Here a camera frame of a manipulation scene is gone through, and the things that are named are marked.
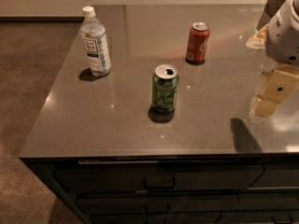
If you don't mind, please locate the dark drawer cabinet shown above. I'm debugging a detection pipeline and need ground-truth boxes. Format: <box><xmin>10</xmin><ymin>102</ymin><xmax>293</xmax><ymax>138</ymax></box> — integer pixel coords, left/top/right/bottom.
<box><xmin>23</xmin><ymin>157</ymin><xmax>299</xmax><ymax>224</ymax></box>

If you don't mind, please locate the clear plastic water bottle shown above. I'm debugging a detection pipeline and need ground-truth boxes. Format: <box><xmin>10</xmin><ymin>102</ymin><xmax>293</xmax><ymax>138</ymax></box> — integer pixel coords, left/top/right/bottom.
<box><xmin>80</xmin><ymin>7</ymin><xmax>111</xmax><ymax>77</ymax></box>

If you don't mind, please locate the dark box with snacks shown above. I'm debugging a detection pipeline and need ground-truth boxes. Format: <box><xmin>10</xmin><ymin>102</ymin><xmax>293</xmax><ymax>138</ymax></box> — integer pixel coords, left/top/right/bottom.
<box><xmin>256</xmin><ymin>0</ymin><xmax>286</xmax><ymax>30</ymax></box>

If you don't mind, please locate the snack bag on counter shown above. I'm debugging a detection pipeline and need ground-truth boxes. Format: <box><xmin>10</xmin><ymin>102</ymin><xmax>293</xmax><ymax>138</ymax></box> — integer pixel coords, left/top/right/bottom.
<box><xmin>246</xmin><ymin>24</ymin><xmax>268</xmax><ymax>49</ymax></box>

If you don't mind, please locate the orange soda can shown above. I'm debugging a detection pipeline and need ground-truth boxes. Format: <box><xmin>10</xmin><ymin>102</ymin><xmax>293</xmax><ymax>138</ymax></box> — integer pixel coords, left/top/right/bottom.
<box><xmin>186</xmin><ymin>21</ymin><xmax>210</xmax><ymax>63</ymax></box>

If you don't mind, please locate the green soda can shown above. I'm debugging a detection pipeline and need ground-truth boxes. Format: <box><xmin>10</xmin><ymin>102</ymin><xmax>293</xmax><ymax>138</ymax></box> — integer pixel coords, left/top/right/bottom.
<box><xmin>151</xmin><ymin>64</ymin><xmax>179</xmax><ymax>113</ymax></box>

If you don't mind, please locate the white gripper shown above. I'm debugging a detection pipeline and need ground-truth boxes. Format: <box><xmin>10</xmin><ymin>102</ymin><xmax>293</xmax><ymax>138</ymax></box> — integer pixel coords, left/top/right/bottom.
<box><xmin>252</xmin><ymin>0</ymin><xmax>299</xmax><ymax>118</ymax></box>

